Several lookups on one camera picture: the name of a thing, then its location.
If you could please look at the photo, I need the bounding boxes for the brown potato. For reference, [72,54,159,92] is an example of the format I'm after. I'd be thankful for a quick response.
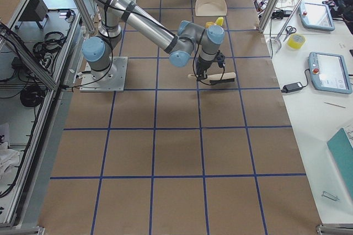
[205,22,215,28]

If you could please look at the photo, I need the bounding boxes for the black power adapter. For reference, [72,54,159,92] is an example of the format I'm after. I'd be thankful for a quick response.
[281,82,303,93]

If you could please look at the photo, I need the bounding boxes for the beige plastic dustpan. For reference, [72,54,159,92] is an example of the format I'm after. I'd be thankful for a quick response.
[195,0,227,17]

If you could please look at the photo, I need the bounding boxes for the beige hand brush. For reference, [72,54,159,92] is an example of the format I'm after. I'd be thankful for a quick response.
[188,72,236,85]

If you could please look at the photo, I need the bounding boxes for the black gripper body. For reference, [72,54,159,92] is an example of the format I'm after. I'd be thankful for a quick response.
[196,58,213,75]

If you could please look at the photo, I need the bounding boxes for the blue teach pendant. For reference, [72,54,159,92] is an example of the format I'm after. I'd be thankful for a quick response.
[299,2,335,31]
[308,52,352,94]

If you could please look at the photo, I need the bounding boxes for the yellow green sponge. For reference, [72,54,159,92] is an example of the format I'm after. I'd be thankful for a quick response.
[215,17,224,26]

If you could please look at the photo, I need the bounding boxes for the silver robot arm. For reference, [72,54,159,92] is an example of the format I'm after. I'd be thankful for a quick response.
[95,0,226,84]

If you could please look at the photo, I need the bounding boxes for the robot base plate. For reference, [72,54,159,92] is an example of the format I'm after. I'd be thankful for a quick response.
[79,56,128,92]

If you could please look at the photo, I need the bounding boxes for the scissors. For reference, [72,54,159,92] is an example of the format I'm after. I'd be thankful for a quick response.
[283,26,297,41]

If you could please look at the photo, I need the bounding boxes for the yellow tape roll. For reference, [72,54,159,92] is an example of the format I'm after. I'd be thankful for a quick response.
[287,33,306,50]

